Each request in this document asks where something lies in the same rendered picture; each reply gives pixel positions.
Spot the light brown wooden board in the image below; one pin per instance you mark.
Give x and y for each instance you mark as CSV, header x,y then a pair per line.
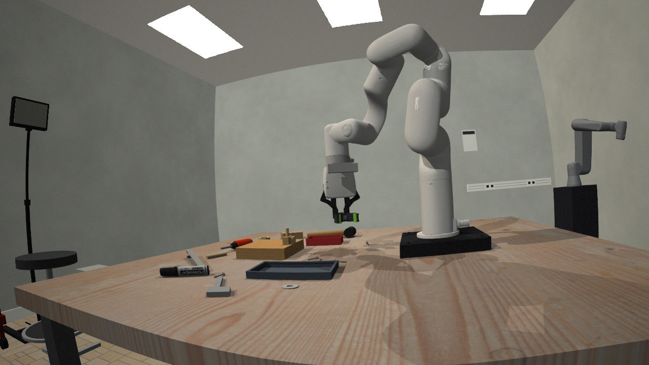
x,y
270,249

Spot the red-handled screwdriver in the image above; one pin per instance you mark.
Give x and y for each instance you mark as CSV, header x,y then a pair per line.
x,y
238,243

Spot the red open-top tray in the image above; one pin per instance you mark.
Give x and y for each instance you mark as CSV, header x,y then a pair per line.
x,y
324,240

